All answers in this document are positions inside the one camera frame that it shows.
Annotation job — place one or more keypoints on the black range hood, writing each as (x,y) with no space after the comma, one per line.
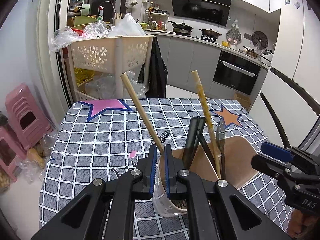
(214,11)

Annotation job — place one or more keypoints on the black hanging bag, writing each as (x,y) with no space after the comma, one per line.
(158,73)

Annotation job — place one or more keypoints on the black wok on stove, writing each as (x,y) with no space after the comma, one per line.
(181,28)

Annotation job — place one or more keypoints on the grey whisk spoon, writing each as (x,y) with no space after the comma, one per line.
(206,149)
(200,129)

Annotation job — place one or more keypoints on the cardboard box on floor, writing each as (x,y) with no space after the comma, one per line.
(244,100)

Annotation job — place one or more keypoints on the grey slotted spoon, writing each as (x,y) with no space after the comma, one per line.
(187,154)

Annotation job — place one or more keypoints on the beige utensil holder caddy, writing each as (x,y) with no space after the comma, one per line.
(238,153)

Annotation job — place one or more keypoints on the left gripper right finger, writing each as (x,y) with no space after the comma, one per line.
(215,209)

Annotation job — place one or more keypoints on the person right hand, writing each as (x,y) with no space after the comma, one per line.
(303,226)

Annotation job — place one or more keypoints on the blue checkered star tablecloth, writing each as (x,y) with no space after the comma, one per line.
(113,142)

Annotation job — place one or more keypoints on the white plastic bag on cart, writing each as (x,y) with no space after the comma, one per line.
(127,27)

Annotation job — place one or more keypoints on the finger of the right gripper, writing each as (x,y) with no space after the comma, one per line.
(274,169)
(271,149)

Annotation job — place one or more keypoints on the green basket on counter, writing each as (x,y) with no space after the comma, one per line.
(144,26)

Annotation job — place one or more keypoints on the brown pot on stove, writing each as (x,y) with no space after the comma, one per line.
(210,33)

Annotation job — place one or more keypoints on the plain bamboo chopstick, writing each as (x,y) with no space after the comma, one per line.
(141,112)

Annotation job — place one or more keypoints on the tall pink stool stack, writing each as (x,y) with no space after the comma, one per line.
(25,116)

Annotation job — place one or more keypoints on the grey spoon long handle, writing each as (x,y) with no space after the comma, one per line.
(220,141)

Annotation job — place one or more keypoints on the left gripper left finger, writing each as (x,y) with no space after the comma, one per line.
(105,209)

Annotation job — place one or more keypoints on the black built-in oven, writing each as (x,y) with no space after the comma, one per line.
(236,73)

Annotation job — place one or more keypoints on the beige plastic basket cart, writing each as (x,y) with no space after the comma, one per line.
(113,55)

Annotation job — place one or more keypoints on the small pink plastic stool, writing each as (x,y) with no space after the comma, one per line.
(12,152)

